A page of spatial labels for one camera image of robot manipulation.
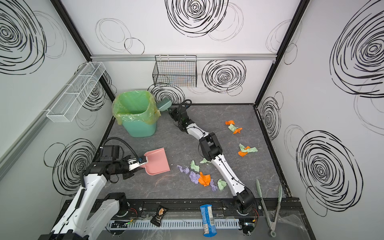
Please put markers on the black corner frame post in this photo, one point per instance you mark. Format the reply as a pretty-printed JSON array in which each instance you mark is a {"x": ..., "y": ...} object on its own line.
[{"x": 289, "y": 35}]

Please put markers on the orange scrap front centre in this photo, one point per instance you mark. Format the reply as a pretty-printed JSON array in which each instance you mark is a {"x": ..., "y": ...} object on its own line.
[{"x": 204, "y": 180}]

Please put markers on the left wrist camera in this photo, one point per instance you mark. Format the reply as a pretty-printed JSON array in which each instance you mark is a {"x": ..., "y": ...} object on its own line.
[{"x": 137, "y": 163}]

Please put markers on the black snack packet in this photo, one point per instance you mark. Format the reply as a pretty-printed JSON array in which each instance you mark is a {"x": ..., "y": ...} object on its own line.
[{"x": 158, "y": 216}]

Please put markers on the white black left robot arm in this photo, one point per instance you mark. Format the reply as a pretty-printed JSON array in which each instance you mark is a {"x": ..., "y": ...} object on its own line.
[{"x": 77, "y": 223}]

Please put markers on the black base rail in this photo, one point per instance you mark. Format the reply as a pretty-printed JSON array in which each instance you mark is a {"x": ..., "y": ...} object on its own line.
[{"x": 226, "y": 207}]

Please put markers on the small purple scrap front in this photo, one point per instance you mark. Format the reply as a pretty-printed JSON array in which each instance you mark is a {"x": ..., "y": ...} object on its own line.
[{"x": 213, "y": 186}]

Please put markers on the green scrap right cluster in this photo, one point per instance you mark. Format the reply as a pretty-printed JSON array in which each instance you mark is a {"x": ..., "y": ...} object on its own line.
[{"x": 232, "y": 127}]

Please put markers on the purple paper scrap centre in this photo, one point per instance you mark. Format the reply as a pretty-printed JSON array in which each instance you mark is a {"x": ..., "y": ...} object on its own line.
[{"x": 194, "y": 177}]

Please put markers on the green scrap near right wall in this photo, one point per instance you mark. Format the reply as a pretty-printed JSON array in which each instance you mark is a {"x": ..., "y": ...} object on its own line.
[{"x": 251, "y": 150}]

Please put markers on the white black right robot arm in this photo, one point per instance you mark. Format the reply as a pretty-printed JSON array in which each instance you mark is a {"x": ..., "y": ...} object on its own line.
[{"x": 212, "y": 151}]

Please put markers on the green bin with bag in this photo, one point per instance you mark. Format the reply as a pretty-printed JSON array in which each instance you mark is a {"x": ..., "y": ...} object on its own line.
[{"x": 137, "y": 112}]

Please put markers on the light green crumpled scrap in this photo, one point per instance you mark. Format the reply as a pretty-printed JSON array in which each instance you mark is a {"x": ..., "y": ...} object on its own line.
[{"x": 205, "y": 161}]

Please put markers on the white slotted cable duct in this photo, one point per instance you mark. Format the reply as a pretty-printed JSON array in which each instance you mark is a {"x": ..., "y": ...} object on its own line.
[{"x": 192, "y": 224}]

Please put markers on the black wire wall basket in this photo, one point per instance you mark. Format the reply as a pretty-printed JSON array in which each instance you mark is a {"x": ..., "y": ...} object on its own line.
[{"x": 176, "y": 70}]

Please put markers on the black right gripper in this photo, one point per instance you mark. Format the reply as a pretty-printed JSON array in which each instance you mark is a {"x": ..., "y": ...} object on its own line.
[{"x": 174, "y": 111}]

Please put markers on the clear acrylic wall shelf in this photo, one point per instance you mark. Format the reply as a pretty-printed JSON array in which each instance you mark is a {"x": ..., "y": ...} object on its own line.
[{"x": 83, "y": 92}]

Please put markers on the purple scrap back left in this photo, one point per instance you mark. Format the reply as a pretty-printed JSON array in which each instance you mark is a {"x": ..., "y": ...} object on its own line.
[{"x": 185, "y": 170}]

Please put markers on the green hand brush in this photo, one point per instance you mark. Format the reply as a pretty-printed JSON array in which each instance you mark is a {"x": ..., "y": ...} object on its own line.
[{"x": 164, "y": 104}]

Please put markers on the small green scrap front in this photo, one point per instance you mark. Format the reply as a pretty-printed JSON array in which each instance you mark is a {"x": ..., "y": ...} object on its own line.
[{"x": 221, "y": 184}]

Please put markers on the orange scrap right cluster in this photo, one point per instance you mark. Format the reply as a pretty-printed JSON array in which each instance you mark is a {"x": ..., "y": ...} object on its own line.
[{"x": 238, "y": 130}]

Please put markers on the pink plastic dustpan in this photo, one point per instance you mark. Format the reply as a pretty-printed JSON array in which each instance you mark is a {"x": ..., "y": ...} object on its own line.
[{"x": 157, "y": 162}]

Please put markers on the small orange scrap back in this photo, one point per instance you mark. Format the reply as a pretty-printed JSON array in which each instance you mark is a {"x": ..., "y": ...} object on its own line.
[{"x": 230, "y": 123}]

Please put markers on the blue snack packet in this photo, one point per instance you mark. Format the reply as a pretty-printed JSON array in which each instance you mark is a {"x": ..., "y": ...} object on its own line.
[{"x": 209, "y": 226}]

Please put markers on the orange scrap near right wall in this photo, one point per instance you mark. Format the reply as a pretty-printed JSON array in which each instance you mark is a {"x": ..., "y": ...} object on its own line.
[{"x": 242, "y": 154}]

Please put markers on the far left green scrap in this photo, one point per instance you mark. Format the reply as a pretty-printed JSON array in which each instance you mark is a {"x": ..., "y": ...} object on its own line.
[{"x": 195, "y": 167}]

